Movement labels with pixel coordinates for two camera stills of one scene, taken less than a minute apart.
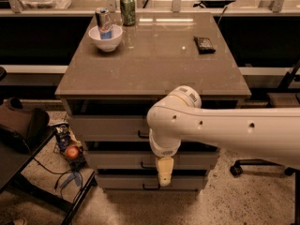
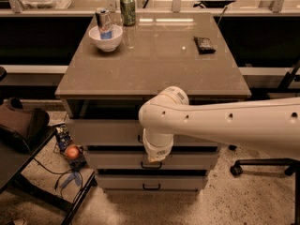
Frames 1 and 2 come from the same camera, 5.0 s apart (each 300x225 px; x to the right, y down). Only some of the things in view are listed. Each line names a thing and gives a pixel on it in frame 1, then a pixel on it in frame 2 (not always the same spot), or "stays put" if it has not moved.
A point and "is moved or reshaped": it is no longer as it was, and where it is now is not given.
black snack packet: x=203 y=45 stays put
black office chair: x=237 y=168 stays put
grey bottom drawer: x=151 y=182 stays put
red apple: x=72 y=152 stays put
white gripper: x=163 y=151 -> x=158 y=150
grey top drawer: x=109 y=127 is moved or reshaped
